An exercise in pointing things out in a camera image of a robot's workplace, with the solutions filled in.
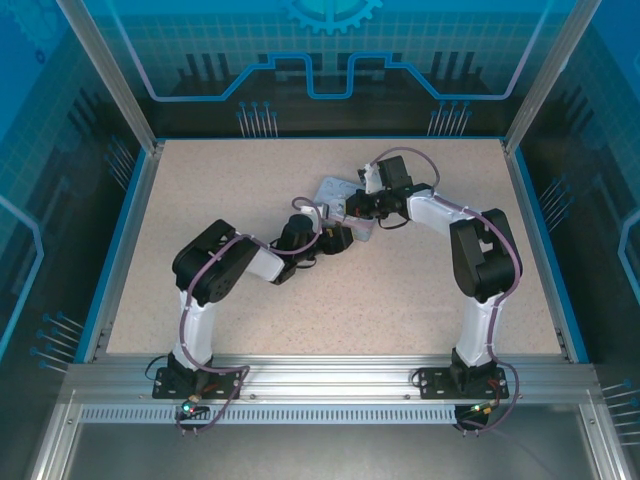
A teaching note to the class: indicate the pale blue cartoon tin box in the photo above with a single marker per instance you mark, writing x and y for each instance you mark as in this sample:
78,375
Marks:
336,187

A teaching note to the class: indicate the left black-white robot arm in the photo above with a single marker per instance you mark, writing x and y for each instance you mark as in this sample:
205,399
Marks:
197,330

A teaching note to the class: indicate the right black-white robot arm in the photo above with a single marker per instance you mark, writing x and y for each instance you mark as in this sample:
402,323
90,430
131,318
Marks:
480,260

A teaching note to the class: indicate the small LED connector board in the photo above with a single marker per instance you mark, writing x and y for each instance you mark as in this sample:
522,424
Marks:
480,410
190,407

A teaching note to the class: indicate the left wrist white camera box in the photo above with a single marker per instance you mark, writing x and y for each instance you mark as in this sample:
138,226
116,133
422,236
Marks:
327,212

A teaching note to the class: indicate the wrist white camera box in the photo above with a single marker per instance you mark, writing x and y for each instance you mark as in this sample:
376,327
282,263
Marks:
327,212
370,180

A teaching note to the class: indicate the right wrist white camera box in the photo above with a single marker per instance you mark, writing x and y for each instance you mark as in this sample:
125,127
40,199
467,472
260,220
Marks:
370,180

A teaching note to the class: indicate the aluminium mounting rail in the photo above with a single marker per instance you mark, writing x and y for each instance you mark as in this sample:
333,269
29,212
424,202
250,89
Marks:
325,375

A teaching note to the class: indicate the aluminium table side rail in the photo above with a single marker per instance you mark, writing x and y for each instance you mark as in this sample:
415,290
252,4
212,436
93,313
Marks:
536,250
128,250

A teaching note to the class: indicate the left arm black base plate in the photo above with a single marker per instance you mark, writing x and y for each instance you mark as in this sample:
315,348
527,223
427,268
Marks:
227,382

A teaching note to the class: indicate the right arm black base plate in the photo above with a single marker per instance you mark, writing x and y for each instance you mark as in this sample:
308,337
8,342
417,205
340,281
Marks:
435,382

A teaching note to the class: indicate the aluminium frame post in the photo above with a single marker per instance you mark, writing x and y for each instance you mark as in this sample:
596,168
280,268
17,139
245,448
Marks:
115,85
550,80

